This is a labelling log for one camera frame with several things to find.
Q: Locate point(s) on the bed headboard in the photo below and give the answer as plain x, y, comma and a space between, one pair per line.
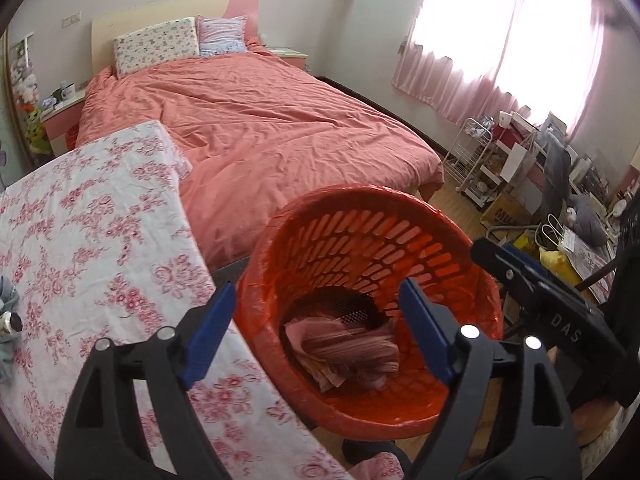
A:
150, 12

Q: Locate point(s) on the plush toy display column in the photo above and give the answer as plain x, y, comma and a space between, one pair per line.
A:
27, 95

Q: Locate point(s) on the white paper bag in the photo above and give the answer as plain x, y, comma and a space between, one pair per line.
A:
550, 235

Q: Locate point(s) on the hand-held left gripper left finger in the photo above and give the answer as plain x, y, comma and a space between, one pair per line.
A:
212, 335

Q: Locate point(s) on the salmon duvet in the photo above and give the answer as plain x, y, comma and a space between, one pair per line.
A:
260, 125

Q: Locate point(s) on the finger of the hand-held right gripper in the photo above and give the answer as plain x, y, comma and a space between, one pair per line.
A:
520, 254
505, 270

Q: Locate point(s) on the red plastic basket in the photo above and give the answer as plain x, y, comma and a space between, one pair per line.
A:
325, 240

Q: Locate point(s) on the wall switch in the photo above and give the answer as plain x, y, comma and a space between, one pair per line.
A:
70, 19

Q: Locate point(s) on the grey chair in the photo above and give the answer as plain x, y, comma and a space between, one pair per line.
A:
557, 175

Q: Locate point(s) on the yellow white snack packet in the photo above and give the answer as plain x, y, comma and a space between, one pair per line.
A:
340, 350

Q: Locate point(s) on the pink striped pillow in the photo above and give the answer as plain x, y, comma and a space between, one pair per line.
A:
222, 35

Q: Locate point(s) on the cluttered desk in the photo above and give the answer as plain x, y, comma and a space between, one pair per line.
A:
525, 130

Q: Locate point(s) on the white mug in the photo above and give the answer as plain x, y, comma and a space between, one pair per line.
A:
66, 93

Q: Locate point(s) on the cardboard box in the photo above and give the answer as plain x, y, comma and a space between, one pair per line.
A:
507, 212

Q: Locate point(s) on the floral pillow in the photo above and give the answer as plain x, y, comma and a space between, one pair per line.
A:
155, 45

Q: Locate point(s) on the pink curtain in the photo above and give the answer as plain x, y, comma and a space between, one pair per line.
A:
450, 75

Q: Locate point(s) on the pink floral tablecloth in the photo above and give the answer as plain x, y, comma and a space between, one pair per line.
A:
90, 240

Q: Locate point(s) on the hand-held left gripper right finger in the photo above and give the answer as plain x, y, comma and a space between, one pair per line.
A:
422, 330

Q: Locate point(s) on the yellow bag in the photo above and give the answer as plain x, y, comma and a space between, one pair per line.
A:
557, 267

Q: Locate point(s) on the black studded mat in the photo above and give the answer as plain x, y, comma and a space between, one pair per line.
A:
357, 310

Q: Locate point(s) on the small bottle black cap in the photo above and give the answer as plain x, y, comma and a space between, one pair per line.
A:
11, 323

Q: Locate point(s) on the pink nightstand with mugs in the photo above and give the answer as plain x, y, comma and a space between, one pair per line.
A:
60, 125

